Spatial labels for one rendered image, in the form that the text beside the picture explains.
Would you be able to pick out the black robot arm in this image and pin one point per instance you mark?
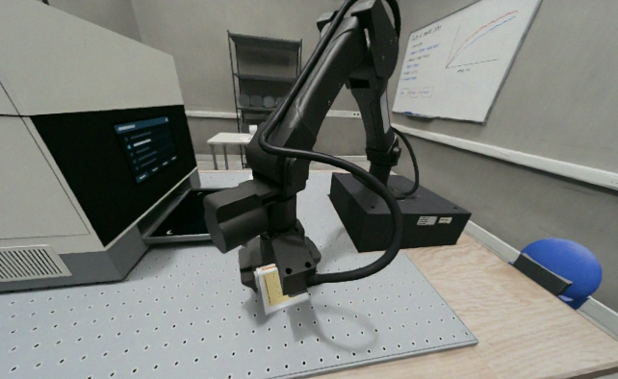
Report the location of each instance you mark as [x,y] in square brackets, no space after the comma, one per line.
[237,215]

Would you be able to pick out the grey lab imager with drawer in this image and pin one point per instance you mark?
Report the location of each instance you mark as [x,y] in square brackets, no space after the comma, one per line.
[94,140]

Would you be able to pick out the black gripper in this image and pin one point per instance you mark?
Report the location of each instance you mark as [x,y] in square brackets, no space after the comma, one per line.
[251,258]

